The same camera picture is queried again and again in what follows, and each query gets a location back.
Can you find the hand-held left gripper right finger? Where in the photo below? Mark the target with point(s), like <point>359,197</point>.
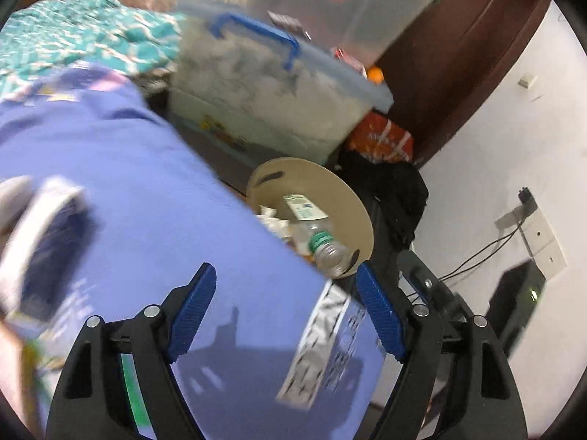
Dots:
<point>380,316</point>

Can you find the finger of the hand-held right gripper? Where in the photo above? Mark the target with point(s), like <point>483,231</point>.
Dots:
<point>424,275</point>

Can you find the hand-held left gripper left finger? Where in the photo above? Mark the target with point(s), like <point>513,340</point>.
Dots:
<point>192,314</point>

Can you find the clear plastic bottle green label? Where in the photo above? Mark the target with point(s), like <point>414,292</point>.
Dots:
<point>323,245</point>

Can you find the beige waste bin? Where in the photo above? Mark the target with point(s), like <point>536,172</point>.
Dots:
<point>341,192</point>

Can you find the white tissue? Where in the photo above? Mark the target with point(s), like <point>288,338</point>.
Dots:
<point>273,222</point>

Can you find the white and green carton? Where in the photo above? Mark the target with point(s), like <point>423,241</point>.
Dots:
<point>302,208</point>

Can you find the white and dark blue packet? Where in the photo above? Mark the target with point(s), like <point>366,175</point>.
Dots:
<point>46,247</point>

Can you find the black duffel bag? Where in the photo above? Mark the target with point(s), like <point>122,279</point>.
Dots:
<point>394,192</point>

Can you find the purple t-shirt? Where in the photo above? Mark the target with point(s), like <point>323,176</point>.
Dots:
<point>160,192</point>

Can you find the orange shopping bag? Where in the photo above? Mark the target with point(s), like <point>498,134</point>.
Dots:
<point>380,137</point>

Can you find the orange fruit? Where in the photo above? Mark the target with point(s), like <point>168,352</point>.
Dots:
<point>375,74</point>

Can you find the brown wooden door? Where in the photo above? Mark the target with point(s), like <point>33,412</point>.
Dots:
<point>449,55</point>

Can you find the red snack packet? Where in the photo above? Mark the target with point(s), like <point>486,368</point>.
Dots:
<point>344,55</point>

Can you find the clear storage box teal lid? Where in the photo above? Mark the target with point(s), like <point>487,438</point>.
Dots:
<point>348,9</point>

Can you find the teal patterned blanket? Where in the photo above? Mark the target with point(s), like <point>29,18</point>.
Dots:
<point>69,32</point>

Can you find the white wall socket plate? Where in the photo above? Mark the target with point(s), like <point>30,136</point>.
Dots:
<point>545,243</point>

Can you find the black wall plug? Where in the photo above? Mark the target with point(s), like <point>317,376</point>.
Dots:
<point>526,197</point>

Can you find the white wall switch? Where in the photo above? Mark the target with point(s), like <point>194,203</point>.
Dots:
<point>527,81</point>

